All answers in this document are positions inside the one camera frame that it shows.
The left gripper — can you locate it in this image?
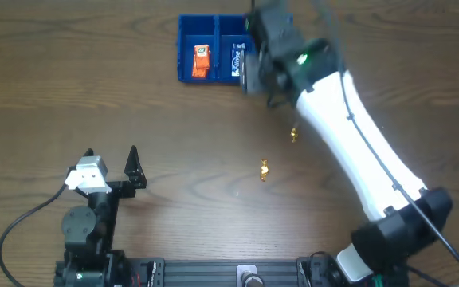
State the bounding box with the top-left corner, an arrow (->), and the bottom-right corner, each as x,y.
82,144 -> 148,199

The orange candy box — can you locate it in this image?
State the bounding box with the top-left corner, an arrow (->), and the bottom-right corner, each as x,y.
193,44 -> 212,70
190,59 -> 210,80

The blue candy pack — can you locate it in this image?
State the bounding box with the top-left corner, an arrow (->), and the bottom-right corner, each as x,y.
229,42 -> 247,78

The blue tray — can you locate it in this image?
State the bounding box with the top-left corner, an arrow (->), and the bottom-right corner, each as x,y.
176,14 -> 294,85

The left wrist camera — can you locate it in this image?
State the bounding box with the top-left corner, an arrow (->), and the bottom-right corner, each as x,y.
64,155 -> 112,195

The mounting rail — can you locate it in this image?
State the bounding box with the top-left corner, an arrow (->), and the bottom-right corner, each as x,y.
53,257 -> 378,287

